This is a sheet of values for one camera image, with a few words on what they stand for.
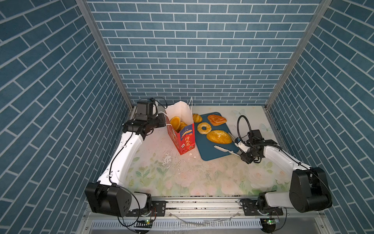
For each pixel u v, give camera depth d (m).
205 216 0.73
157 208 0.73
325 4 0.70
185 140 0.85
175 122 0.94
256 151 0.67
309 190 0.43
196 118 1.08
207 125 1.05
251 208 0.73
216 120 1.08
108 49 0.88
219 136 0.96
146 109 0.57
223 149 0.93
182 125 0.95
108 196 0.39
